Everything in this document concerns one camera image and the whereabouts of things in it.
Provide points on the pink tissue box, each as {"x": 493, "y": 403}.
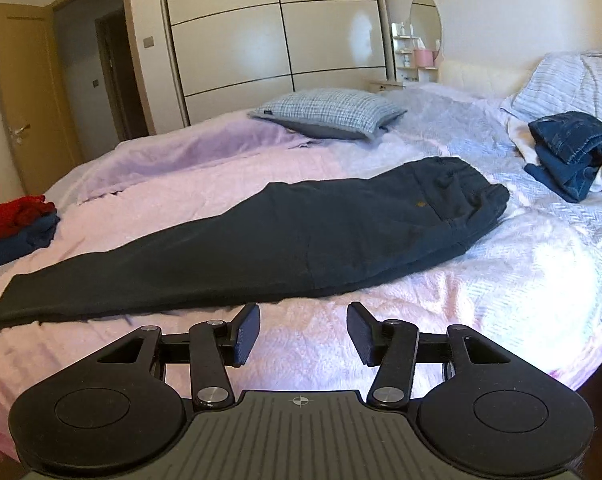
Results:
{"x": 423, "y": 58}

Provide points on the white padded headboard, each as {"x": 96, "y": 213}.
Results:
{"x": 481, "y": 77}

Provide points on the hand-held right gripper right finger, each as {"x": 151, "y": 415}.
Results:
{"x": 361, "y": 335}

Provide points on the blue folded garment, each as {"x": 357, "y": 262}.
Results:
{"x": 21, "y": 247}

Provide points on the wooden door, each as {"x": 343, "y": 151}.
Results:
{"x": 36, "y": 100}

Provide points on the cream wardrobe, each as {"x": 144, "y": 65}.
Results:
{"x": 241, "y": 40}

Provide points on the blue jeans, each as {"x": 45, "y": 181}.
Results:
{"x": 571, "y": 145}

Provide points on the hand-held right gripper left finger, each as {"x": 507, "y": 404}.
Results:
{"x": 246, "y": 335}

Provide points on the red garment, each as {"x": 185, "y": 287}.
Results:
{"x": 16, "y": 215}

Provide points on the grey checked pillow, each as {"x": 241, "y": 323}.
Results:
{"x": 331, "y": 107}

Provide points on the purple blanket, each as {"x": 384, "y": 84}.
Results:
{"x": 206, "y": 150}

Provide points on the bed with pink cover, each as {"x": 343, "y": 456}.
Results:
{"x": 131, "y": 200}

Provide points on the round mirror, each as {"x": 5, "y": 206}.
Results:
{"x": 426, "y": 20}

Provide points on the dark green pants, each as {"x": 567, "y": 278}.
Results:
{"x": 306, "y": 230}

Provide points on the white nightstand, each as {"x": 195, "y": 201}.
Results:
{"x": 406, "y": 72}

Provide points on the striped pillow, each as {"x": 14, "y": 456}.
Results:
{"x": 571, "y": 85}

